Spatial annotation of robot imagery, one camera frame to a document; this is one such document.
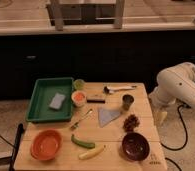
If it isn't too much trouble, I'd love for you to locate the dark brown bowl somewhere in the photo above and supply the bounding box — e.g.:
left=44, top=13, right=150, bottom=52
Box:
left=122, top=132, right=150, bottom=161

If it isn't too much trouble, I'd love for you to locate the metal fork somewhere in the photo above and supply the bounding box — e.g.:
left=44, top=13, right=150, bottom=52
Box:
left=70, top=109, right=93, bottom=130

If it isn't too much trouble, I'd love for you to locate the blue grey sponge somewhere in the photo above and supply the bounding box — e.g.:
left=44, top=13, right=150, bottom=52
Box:
left=49, top=93, right=66, bottom=110

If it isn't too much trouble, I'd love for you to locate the black cable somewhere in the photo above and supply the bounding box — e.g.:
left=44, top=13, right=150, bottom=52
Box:
left=160, top=104, right=189, bottom=152

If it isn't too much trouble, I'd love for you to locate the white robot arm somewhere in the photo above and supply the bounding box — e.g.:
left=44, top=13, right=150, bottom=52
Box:
left=148, top=62, right=195, bottom=126

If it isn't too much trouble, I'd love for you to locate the grey towel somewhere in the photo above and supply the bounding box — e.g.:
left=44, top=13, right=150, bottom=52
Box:
left=98, top=108, right=120, bottom=127

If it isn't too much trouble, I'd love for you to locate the small green cup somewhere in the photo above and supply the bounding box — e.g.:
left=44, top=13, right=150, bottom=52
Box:
left=73, top=79, right=85, bottom=90

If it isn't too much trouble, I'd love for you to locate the green plastic tray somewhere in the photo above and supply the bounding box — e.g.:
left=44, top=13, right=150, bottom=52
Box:
left=26, top=77, right=73, bottom=123

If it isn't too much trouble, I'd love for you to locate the yellow banana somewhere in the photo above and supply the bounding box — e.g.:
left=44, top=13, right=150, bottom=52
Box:
left=78, top=145, right=105, bottom=160

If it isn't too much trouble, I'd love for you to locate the wooden stool frame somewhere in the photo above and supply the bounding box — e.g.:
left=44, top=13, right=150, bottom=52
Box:
left=46, top=0, right=125, bottom=31

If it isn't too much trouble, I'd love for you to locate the red orange bowl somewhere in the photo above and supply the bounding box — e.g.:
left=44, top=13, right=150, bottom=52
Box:
left=30, top=129, right=62, bottom=161

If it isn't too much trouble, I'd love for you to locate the green chili pepper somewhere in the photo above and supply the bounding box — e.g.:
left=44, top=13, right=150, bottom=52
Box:
left=71, top=134, right=96, bottom=149

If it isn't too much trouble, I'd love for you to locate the brown pine cone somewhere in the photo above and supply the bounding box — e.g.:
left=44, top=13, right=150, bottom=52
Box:
left=123, top=114, right=140, bottom=132

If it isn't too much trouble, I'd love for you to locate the white cup with orange contents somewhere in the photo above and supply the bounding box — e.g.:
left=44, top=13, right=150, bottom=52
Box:
left=71, top=90, right=86, bottom=107

